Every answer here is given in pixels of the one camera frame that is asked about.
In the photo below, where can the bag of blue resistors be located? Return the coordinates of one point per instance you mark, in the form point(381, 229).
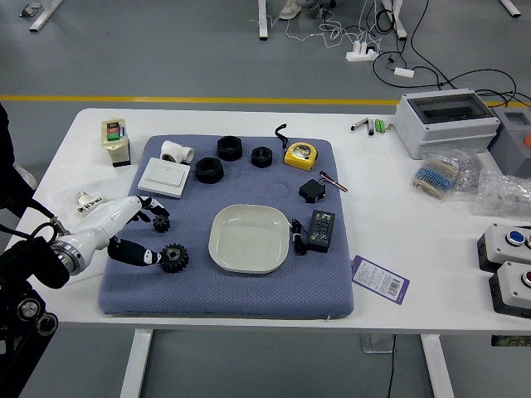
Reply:
point(435, 178)

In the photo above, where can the big black gear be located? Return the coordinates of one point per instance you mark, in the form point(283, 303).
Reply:
point(176, 260)

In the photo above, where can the white square plate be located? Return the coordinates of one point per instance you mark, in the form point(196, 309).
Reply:
point(249, 240)

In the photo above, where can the bubble wrap bag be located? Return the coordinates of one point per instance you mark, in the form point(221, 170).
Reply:
point(504, 195)

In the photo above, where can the grey box with orange button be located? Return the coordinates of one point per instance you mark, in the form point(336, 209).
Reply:
point(514, 145)

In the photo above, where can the white wall switch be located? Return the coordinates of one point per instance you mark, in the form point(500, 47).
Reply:
point(164, 176)

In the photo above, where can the white power adapter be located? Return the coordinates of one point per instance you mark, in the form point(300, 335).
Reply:
point(403, 72)

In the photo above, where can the yellow tape measure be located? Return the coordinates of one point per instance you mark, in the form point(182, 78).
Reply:
point(300, 155)

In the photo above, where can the grey under-table bracket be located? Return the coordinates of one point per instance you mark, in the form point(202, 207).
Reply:
point(375, 343)

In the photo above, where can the big black hex nut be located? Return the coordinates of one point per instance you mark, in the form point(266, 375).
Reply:
point(224, 153)
point(203, 173)

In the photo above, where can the button box with blue button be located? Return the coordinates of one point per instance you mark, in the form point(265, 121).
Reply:
point(502, 244)

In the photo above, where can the small black hex nut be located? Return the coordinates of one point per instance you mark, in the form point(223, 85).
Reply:
point(258, 161)

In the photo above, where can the grey enclosure with clear lid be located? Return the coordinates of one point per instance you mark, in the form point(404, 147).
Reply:
point(448, 132)

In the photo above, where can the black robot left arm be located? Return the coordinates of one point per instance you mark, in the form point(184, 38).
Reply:
point(25, 261)

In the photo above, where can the white pipe tee fitting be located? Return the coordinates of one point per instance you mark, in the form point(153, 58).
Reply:
point(178, 151)

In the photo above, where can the white table leg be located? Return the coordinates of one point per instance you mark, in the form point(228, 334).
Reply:
point(437, 365)
point(137, 365)

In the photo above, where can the white shoe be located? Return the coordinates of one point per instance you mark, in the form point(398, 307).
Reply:
point(290, 9)

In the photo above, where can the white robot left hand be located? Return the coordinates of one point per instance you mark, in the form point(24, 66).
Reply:
point(99, 219)

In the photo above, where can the beige push-button switch box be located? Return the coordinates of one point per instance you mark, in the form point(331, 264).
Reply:
point(116, 145)

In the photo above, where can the silver metal stick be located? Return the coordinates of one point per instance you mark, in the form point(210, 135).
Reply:
point(360, 124)

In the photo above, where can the purple paper tag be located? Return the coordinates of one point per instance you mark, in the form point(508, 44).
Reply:
point(379, 280)

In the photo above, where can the black digital display module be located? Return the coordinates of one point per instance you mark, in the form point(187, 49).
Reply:
point(320, 230)

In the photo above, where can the person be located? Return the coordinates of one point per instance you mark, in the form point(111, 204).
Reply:
point(5, 145)

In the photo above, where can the white background desk leg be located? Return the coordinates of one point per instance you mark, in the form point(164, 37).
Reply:
point(396, 18)
point(511, 8)
point(262, 18)
point(43, 14)

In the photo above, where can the white power strip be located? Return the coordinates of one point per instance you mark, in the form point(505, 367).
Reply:
point(361, 53)

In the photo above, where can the blue-grey quilted mat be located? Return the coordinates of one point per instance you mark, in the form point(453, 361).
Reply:
point(207, 290)

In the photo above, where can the green battery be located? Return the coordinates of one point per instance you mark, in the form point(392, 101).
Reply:
point(382, 126)
point(377, 125)

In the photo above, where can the button box with red button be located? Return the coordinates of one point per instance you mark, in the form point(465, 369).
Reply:
point(512, 290)

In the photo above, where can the clear bag of small parts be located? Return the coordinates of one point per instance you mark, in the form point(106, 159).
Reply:
point(471, 174)

